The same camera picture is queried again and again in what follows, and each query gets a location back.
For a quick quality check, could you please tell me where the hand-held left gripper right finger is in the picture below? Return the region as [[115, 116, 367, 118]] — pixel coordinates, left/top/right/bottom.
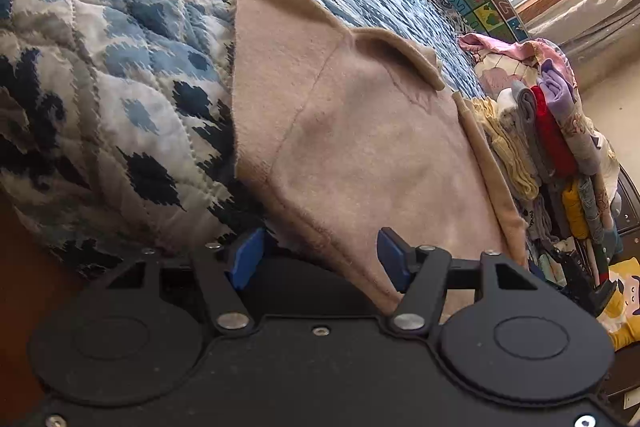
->
[[377, 227, 538, 338]]

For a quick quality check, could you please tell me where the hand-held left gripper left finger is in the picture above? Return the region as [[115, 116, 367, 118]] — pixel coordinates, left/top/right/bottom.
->
[[102, 227, 268, 336]]

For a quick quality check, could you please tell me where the beige knit sweater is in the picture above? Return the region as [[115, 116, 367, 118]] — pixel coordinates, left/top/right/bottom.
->
[[231, 0, 531, 318]]

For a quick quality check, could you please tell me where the pile of folded colourful clothes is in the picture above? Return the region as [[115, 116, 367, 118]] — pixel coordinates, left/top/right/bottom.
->
[[457, 32, 621, 212]]

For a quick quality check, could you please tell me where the pale yellow folded garment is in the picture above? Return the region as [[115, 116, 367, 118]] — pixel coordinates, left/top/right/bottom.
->
[[470, 97, 542, 202]]

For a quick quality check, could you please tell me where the grey printed folded garment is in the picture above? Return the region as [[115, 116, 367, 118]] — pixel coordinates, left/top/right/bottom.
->
[[522, 194, 563, 248]]

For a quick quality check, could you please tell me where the white folded garment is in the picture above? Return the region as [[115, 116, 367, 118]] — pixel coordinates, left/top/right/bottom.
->
[[496, 88, 538, 188]]

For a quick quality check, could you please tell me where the mustard yellow folded garment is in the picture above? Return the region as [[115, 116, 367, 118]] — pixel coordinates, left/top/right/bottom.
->
[[561, 179, 592, 241]]

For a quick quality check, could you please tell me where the red folded garment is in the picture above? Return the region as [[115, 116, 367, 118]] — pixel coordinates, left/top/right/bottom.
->
[[530, 86, 579, 178]]

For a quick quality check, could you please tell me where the teal denim folded garment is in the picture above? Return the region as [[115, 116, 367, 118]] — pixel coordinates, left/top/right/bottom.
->
[[577, 177, 603, 233]]

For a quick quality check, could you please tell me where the blue patterned quilt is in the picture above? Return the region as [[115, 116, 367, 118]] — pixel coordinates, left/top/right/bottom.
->
[[0, 0, 501, 280]]

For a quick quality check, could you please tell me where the purple folded garment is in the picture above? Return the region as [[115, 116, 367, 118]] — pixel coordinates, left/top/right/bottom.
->
[[540, 59, 575, 108]]

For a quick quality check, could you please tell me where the yellow cartoon pillow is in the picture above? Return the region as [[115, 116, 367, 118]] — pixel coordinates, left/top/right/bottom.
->
[[595, 257, 640, 353]]

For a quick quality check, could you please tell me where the dark wooden headboard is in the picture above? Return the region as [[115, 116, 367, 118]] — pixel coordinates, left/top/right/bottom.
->
[[607, 162, 640, 258]]

